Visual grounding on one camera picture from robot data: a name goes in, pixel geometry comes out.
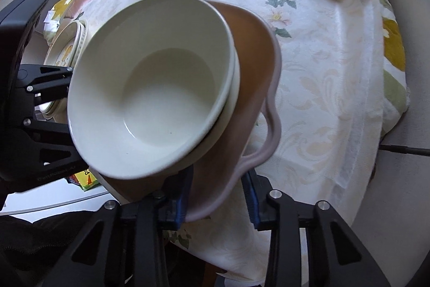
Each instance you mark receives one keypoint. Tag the cream patterned tablecloth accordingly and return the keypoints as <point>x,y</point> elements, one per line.
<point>319,71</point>

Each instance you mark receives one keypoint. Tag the plain cream bowl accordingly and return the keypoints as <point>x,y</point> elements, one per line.
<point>151,88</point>

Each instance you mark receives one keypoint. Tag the yellow snack packet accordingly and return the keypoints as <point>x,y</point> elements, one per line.
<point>85,179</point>

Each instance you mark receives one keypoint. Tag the small plate with duck print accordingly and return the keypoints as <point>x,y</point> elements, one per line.
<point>62,51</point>

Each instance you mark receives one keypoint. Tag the floral blanket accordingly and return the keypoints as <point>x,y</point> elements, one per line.
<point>393,34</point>

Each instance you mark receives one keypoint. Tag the person's left hand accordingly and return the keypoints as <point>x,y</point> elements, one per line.
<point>40,240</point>

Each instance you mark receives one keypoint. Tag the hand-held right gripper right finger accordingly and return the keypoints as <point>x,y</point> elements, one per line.
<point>251,206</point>

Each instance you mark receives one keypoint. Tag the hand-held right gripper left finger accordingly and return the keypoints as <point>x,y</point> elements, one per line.
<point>178,209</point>

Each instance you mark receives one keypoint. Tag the cream bowl with heart print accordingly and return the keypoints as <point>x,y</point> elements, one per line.
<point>233,88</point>

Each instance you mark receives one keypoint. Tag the pink heart-shaped dish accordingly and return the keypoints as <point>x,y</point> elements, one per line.
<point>255,48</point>

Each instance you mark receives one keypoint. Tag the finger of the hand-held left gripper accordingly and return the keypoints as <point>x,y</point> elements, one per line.
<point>50,135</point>
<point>47,77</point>

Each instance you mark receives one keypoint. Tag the black rod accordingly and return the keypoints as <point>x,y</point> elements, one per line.
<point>410,149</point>

